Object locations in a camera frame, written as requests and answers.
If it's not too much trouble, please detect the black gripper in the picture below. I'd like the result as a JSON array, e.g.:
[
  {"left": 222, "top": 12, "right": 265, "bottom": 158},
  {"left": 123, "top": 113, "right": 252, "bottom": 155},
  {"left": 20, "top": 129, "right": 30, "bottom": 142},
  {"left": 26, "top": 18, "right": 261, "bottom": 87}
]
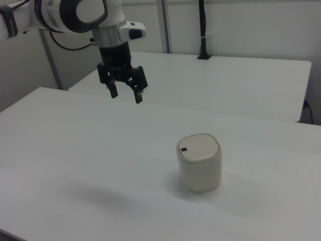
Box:
[{"left": 97, "top": 42, "right": 148, "bottom": 104}]

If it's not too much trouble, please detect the beige trash bin lid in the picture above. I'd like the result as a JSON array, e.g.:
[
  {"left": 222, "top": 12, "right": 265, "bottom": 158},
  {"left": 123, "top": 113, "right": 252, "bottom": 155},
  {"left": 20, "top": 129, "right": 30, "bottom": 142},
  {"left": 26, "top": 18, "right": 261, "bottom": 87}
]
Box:
[{"left": 177, "top": 133, "right": 223, "bottom": 164}]

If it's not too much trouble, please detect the beige small trash bin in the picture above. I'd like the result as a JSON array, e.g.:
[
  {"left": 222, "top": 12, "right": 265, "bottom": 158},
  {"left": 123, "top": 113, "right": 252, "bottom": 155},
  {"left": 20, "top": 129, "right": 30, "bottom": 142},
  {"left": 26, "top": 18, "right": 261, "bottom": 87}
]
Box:
[{"left": 176, "top": 133, "right": 224, "bottom": 194}]

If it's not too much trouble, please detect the black pole with clamp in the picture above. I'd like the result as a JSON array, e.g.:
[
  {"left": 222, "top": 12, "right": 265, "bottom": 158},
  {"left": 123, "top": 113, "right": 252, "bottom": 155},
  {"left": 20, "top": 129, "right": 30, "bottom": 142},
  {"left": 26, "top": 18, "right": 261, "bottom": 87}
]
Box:
[{"left": 197, "top": 0, "right": 213, "bottom": 60}]

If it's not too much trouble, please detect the white side table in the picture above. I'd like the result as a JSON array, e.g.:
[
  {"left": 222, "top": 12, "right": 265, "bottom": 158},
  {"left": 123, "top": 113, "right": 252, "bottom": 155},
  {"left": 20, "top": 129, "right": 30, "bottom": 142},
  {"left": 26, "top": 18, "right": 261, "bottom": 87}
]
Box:
[{"left": 68, "top": 51, "right": 312, "bottom": 124}]

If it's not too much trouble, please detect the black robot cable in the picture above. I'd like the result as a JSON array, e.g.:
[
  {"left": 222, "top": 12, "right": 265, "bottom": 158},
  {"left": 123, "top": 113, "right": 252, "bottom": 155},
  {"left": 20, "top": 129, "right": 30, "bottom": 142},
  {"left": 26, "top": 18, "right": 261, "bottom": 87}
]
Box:
[{"left": 49, "top": 31, "right": 97, "bottom": 51}]

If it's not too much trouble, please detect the grey metal frame post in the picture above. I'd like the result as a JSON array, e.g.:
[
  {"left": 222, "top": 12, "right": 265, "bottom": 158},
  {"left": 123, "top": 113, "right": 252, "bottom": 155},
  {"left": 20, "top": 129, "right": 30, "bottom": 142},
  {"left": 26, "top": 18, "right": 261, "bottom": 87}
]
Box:
[
  {"left": 38, "top": 28, "right": 64, "bottom": 91},
  {"left": 155, "top": 0, "right": 174, "bottom": 54}
]

